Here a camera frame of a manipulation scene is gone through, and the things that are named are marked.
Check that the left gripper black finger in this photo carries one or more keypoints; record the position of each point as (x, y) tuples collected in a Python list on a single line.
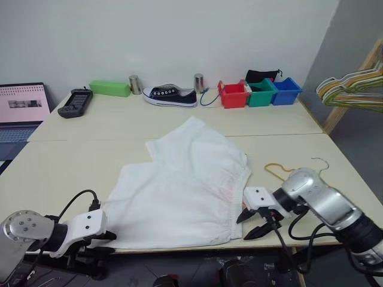
[(107, 235), (101, 251)]

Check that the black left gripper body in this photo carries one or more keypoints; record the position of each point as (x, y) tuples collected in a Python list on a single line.
[(86, 260)]

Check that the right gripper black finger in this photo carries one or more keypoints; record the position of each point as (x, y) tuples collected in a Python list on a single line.
[(260, 232), (246, 216)]

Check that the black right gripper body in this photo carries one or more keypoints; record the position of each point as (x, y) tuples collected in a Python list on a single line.
[(266, 214)]

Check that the white shorts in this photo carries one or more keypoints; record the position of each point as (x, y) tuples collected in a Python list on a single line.
[(179, 194)]

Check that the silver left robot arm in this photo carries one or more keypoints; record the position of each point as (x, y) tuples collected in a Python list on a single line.
[(18, 227)]

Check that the dark rounded shape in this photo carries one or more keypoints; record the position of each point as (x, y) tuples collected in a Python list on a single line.
[(242, 273)]

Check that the green plastic bin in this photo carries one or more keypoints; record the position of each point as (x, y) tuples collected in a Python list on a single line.
[(260, 100)]

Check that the red plastic bin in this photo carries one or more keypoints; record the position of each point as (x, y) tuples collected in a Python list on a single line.
[(233, 98)]

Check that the blue plastic bin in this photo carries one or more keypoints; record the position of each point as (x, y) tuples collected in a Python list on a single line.
[(285, 97)]

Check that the wooden clothes rack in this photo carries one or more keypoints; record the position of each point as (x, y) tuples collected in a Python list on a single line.
[(335, 115)]

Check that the black handheld controller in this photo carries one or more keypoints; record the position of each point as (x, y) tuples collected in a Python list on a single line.
[(74, 103)]

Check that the black and white sneaker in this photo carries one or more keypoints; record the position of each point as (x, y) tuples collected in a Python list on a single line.
[(173, 97)]

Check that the silver metal cylinder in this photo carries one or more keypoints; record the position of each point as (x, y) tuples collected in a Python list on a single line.
[(135, 85), (199, 83)]

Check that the green rectangular box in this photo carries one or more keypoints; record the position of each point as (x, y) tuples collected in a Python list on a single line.
[(109, 88)]

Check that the open laptop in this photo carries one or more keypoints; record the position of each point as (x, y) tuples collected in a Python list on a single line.
[(21, 101)]

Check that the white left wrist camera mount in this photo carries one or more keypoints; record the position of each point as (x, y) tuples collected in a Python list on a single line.
[(86, 222)]

